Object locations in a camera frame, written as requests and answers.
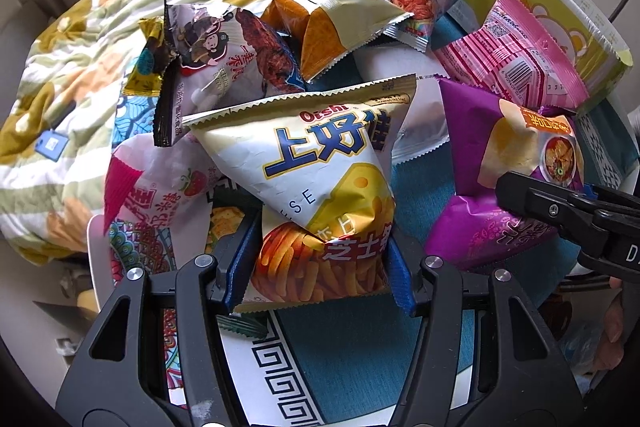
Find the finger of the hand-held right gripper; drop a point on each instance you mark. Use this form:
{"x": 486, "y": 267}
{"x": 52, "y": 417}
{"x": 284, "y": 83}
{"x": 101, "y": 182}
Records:
{"x": 620, "y": 203}
{"x": 540, "y": 207}

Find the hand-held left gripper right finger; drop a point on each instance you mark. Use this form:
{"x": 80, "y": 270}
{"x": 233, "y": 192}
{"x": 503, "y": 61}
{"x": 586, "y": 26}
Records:
{"x": 400, "y": 277}

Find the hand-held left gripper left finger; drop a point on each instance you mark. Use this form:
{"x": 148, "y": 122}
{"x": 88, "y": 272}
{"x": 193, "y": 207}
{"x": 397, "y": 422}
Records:
{"x": 242, "y": 257}

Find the purple chip bag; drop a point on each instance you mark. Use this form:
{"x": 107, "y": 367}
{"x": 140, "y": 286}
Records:
{"x": 470, "y": 132}

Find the pink white strawberry candy bag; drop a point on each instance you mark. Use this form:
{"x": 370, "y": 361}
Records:
{"x": 165, "y": 177}

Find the white yellow cheese snack bag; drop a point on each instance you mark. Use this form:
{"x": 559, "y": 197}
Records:
{"x": 325, "y": 177}

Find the pink striped snack packet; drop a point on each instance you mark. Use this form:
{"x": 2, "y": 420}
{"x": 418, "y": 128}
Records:
{"x": 500, "y": 52}

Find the dark meat snack bag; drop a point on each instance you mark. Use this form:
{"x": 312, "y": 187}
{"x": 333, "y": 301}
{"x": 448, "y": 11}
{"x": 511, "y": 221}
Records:
{"x": 225, "y": 57}

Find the plain white snack packet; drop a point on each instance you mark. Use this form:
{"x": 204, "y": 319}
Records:
{"x": 395, "y": 62}

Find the yellow gold snack packet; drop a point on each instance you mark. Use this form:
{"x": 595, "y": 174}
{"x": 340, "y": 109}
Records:
{"x": 145, "y": 67}

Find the white red shrimp cracker bag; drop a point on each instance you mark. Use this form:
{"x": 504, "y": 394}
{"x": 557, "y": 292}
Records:
{"x": 415, "y": 2}

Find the orange cream snack bag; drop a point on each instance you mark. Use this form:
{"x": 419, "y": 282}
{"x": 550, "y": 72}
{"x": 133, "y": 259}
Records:
{"x": 345, "y": 7}

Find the person's right hand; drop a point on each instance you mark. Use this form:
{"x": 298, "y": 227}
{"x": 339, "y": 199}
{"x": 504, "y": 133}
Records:
{"x": 617, "y": 332}

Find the cracker print snack packet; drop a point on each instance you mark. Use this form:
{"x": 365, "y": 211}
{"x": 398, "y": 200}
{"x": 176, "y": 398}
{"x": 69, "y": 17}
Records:
{"x": 222, "y": 222}

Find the small green snack packet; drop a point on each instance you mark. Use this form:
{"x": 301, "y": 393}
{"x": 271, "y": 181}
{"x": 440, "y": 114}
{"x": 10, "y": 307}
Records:
{"x": 242, "y": 327}

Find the blue patterned tablecloth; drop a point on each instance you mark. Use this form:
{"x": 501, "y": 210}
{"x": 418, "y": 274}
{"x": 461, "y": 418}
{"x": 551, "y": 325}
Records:
{"x": 325, "y": 337}

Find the blue tag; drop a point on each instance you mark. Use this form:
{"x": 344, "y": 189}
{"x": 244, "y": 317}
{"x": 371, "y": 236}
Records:
{"x": 51, "y": 148}

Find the floral blanket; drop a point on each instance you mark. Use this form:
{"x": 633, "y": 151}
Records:
{"x": 100, "y": 32}

